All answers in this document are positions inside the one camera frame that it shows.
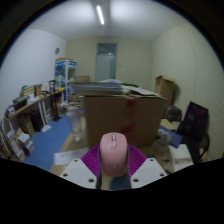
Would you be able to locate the large cardboard box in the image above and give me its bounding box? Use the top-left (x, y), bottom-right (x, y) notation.
top-left (79, 94), bottom-right (167, 149)

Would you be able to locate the open cardboard box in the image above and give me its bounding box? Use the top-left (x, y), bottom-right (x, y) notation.
top-left (154, 74), bottom-right (177, 106)

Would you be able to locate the cluttered wooden desk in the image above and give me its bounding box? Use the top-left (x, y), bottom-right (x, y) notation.
top-left (4, 87), bottom-right (66, 134)

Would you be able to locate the white shelf unit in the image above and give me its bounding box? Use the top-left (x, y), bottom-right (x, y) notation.
top-left (0, 118), bottom-right (36, 163)

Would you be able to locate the grey door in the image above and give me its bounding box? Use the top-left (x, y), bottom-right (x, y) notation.
top-left (94, 42), bottom-right (118, 83)

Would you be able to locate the tall cardboard box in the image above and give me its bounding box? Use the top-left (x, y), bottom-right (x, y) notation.
top-left (75, 75), bottom-right (91, 84)

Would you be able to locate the black floor stand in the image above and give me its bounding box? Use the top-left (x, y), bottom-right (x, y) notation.
top-left (48, 79), bottom-right (63, 122)

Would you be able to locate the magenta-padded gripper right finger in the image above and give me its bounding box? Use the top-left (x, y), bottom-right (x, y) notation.
top-left (126, 143), bottom-right (168, 191)

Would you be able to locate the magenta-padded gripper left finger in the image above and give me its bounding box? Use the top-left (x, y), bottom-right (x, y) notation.
top-left (59, 143), bottom-right (103, 191)

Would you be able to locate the ceiling tube light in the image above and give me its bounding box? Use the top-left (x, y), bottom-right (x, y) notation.
top-left (95, 4), bottom-right (106, 26)

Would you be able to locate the blue and white cabinet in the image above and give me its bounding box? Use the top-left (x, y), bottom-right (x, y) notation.
top-left (54, 57), bottom-right (78, 104)

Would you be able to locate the black bag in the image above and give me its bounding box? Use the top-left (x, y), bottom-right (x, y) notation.
top-left (176, 101), bottom-right (210, 144)

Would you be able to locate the pink computer mouse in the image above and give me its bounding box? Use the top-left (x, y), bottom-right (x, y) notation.
top-left (98, 131), bottom-right (130, 178)

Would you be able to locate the black box under desk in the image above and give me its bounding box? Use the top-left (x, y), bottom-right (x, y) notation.
top-left (30, 109), bottom-right (45, 132)

